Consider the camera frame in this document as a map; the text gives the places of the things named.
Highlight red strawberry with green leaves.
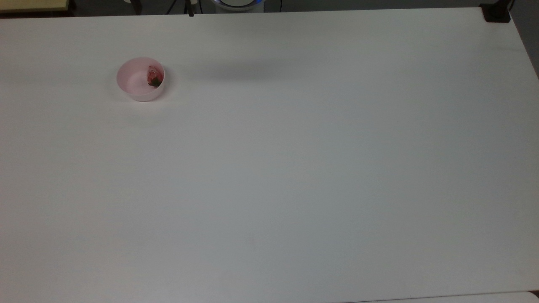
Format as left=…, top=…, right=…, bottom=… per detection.
left=147, top=65, right=164, bottom=88

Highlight pink plastic bowl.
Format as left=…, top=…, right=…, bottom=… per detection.
left=116, top=57, right=165, bottom=102

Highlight black table clamp block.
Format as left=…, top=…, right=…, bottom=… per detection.
left=480, top=0, right=512, bottom=23

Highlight yellow table top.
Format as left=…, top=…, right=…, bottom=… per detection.
left=0, top=0, right=70, bottom=13

